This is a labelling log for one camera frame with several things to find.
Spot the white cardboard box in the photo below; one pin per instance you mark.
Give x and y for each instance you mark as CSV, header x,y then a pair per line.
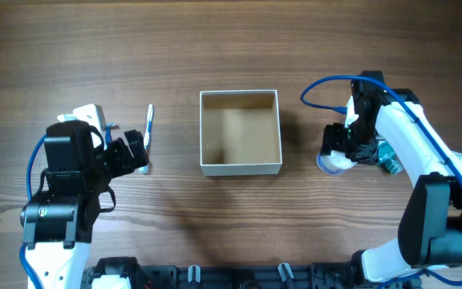
x,y
240,133

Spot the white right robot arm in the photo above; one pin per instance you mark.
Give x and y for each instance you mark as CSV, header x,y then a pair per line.
x,y
429,238

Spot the blue white toothbrush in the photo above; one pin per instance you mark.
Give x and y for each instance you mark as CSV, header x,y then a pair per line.
x,y
147,135

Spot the blue disposable razor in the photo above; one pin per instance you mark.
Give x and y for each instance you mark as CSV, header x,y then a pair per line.
x,y
108,128

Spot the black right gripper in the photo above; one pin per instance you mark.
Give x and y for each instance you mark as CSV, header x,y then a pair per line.
x,y
346,141

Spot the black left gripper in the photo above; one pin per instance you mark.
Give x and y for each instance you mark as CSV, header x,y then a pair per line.
x,y
115,156

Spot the blue mouthwash bottle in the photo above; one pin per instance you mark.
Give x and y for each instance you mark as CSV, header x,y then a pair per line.
x,y
387,159

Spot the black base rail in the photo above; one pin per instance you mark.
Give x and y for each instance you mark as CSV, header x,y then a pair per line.
x,y
126,272

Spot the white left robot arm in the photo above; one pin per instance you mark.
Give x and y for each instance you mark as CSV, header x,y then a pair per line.
x,y
58,219

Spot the round white cotton-swab tub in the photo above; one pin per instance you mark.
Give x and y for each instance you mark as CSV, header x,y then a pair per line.
x,y
335,163

